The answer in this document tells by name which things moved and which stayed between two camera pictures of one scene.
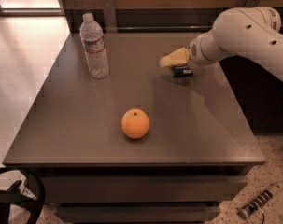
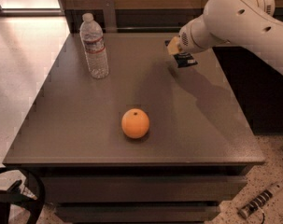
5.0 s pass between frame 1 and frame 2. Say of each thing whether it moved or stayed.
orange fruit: stayed
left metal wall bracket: stayed
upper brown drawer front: stayed
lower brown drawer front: stayed
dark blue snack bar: moved
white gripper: moved
